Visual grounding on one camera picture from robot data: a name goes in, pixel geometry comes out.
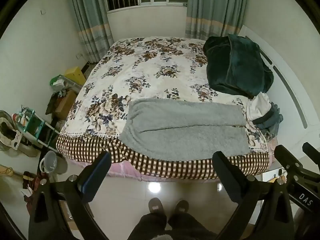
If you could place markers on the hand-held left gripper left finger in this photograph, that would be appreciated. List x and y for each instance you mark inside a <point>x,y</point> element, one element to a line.
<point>93,180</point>

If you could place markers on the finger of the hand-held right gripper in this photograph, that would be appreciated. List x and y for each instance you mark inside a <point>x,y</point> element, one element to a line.
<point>311,151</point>
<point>285,156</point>

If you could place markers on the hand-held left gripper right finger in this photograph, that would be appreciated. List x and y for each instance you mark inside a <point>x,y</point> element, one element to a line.
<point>227,178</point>

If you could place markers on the grey fleece pants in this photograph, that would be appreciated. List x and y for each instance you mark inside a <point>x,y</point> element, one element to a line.
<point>187,130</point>

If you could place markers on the grey-blue garment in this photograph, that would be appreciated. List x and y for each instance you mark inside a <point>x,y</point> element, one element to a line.
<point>273,123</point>

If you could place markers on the person's right slipper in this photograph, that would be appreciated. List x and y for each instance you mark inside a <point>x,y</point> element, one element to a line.
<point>181,206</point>

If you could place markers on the person's slipper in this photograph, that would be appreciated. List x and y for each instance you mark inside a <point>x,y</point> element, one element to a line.
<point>155,205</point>
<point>181,206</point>

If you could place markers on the red plaid cloth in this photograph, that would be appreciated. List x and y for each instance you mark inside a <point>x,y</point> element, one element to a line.
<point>31,182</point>

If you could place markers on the person's right leg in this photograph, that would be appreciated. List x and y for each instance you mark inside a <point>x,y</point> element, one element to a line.
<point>187,226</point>

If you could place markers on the person's leg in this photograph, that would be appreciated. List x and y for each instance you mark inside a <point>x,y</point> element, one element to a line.
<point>187,226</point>
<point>150,226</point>

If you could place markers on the person's left slipper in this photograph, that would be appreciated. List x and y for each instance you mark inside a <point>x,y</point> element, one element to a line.
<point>155,205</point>

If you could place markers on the person's left leg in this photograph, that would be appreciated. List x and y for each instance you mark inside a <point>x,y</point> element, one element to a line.
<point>150,226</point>

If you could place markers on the white headboard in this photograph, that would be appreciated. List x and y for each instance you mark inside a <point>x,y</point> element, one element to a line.
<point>287,80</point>

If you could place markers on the cardboard box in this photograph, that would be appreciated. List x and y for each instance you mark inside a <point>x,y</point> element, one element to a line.
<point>66,103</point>

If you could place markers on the green storage rack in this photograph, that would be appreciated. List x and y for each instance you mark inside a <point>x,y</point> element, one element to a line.
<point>32,126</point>

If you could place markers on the dark cloth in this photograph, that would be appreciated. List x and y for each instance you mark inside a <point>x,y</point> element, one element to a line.
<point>52,103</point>

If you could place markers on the floor fan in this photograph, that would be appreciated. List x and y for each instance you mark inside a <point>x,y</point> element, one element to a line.
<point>6,130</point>

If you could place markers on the dark green blanket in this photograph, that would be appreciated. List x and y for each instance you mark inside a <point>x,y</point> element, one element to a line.
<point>235,67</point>

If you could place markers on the clear bin with green lid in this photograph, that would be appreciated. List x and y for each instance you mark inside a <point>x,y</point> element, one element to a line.
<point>60,82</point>

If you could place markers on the yellow box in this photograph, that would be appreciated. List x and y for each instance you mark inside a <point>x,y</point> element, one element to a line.
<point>76,76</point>

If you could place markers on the bed with floral bedspread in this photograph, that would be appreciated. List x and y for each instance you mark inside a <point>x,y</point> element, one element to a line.
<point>150,75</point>

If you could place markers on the green striped curtain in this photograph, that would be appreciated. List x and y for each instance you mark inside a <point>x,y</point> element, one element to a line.
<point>215,7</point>
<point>92,25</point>

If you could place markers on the wall socket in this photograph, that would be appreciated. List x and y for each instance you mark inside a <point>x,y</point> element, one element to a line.
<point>80,55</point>

